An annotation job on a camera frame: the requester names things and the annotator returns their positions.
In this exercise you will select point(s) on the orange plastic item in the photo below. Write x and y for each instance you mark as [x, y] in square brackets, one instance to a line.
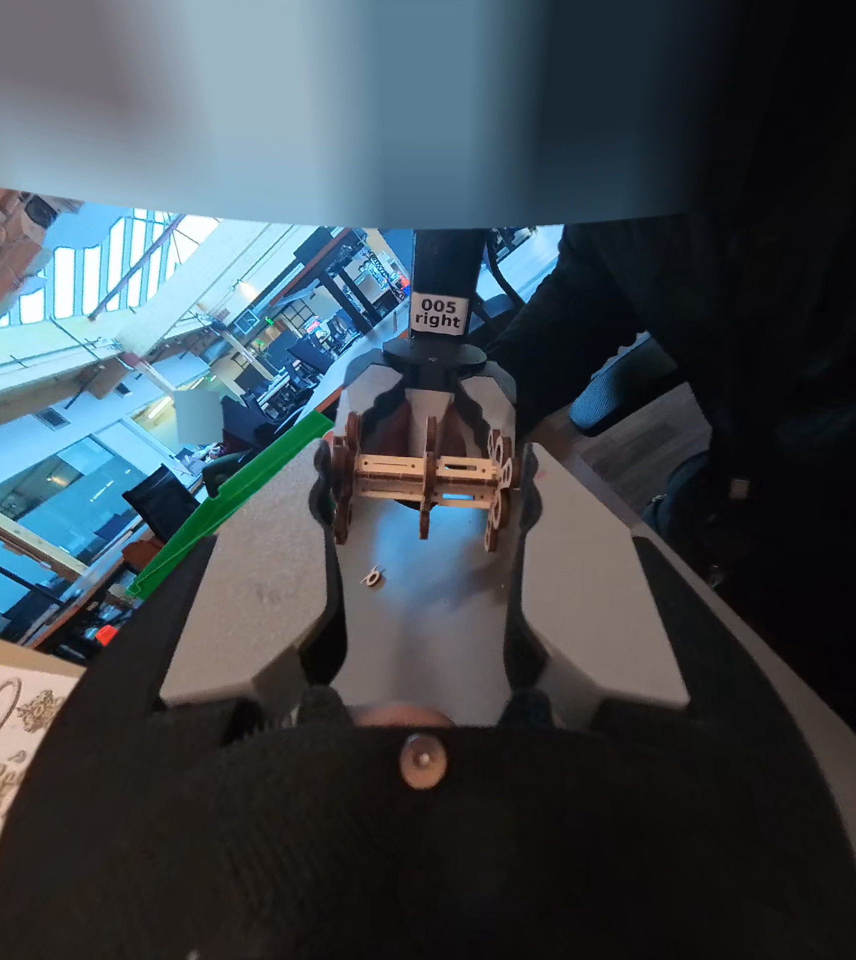
[105, 636]

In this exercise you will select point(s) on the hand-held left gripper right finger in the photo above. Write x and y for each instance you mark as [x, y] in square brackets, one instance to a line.
[600, 600]

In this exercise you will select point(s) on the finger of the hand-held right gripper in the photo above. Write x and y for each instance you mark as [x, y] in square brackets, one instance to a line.
[359, 382]
[499, 397]

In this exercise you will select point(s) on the grey mesh office chair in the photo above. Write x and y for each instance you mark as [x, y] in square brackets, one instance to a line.
[615, 394]

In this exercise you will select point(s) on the green plastic bin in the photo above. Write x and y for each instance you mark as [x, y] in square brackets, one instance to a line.
[248, 480]

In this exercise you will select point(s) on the wooden gear model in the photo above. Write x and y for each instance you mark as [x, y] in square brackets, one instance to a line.
[390, 472]

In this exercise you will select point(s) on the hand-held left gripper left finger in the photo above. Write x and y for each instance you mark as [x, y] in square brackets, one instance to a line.
[248, 600]

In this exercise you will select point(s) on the black office chair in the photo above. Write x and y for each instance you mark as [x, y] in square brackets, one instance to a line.
[158, 499]

